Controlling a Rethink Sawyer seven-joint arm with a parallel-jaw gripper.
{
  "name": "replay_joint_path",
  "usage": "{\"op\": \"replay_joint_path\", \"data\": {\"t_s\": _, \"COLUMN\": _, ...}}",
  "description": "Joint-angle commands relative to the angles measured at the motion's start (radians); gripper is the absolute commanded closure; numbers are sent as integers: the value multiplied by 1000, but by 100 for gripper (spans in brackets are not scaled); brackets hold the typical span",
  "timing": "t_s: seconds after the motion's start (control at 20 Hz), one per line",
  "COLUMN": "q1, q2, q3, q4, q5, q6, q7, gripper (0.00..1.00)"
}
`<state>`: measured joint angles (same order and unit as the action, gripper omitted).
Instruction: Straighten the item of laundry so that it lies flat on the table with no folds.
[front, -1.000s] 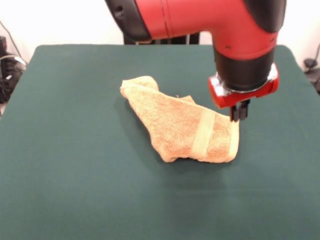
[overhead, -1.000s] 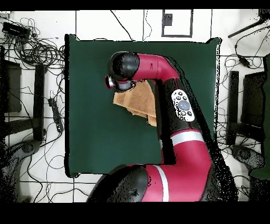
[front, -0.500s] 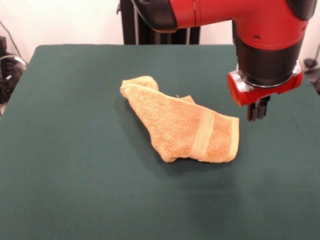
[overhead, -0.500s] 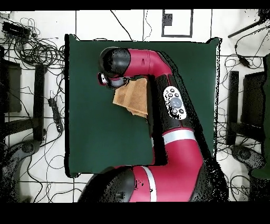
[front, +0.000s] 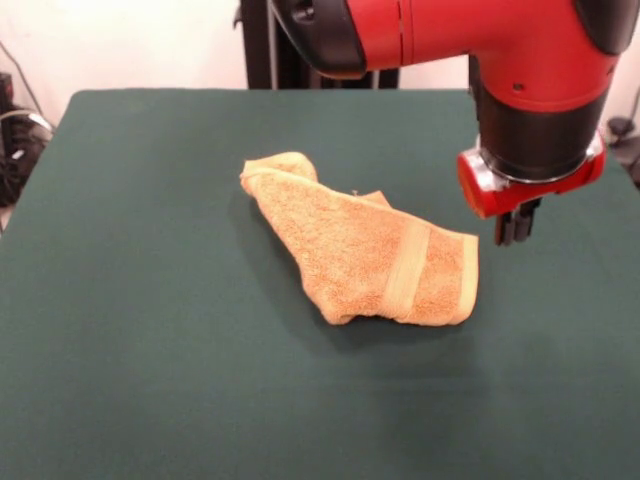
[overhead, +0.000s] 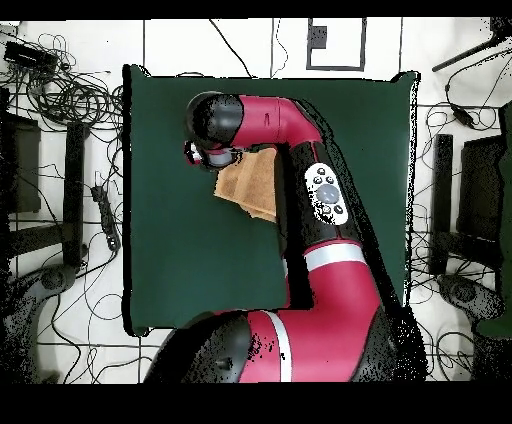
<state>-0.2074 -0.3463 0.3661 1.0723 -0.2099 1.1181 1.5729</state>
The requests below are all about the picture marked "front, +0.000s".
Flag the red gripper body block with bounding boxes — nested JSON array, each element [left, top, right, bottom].
[[456, 134, 608, 220]]

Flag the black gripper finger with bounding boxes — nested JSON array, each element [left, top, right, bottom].
[[493, 209, 519, 247], [514, 198, 544, 242]]

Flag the orange terry towel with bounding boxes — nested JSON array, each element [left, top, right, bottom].
[[239, 151, 480, 327]]

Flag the dark green tablecloth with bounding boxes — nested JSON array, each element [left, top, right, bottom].
[[0, 87, 640, 480]]

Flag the black equipment pile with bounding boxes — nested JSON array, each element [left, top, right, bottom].
[[0, 72, 55, 209]]

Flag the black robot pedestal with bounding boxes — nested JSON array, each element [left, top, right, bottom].
[[238, 0, 401, 91]]

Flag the grey cable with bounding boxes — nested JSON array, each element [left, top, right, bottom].
[[0, 42, 56, 134]]

